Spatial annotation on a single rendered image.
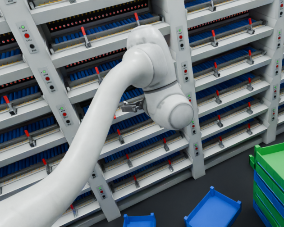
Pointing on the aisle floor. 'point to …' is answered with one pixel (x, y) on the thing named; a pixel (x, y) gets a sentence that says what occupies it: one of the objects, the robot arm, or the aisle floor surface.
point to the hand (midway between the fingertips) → (139, 99)
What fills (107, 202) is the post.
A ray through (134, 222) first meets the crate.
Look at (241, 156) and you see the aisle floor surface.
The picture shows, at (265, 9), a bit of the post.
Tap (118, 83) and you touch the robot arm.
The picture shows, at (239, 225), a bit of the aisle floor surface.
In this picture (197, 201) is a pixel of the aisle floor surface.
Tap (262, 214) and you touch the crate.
